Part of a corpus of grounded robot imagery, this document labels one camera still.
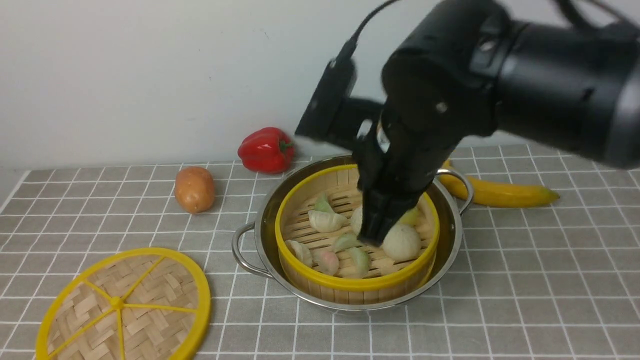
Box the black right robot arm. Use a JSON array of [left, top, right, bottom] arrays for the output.
[[354, 0, 639, 247]]

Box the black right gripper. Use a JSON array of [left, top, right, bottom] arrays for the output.
[[356, 103, 453, 247]]

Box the brown potato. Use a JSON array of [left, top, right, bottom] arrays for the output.
[[174, 166, 215, 214]]

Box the red bell pepper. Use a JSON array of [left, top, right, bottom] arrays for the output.
[[237, 127, 295, 174]]

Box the yellow bamboo steamer basket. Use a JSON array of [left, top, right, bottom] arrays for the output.
[[274, 164, 441, 305]]

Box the pale green dumpling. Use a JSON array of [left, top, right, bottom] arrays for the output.
[[347, 247, 371, 279]]

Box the beige dumpling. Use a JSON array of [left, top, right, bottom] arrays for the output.
[[285, 239, 314, 268]]

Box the white pleated dumpling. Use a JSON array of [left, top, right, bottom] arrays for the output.
[[308, 210, 348, 233]]

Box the yellow bamboo steamer lid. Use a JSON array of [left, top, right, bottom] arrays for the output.
[[35, 247, 213, 360]]

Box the stainless steel pot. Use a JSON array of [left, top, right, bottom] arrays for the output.
[[231, 155, 468, 313]]

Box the yellow banana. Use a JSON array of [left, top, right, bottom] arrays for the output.
[[439, 174, 561, 208]]

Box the pink dumpling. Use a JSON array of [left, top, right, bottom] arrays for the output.
[[313, 250, 339, 277]]

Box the right camera cable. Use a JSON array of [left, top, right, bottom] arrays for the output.
[[350, 0, 401, 43]]

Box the small green dumpling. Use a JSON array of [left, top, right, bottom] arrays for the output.
[[331, 232, 362, 253]]

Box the grey checked tablecloth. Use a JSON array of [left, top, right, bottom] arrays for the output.
[[0, 145, 640, 360]]

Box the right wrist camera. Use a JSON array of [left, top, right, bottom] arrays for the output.
[[294, 37, 383, 152]]

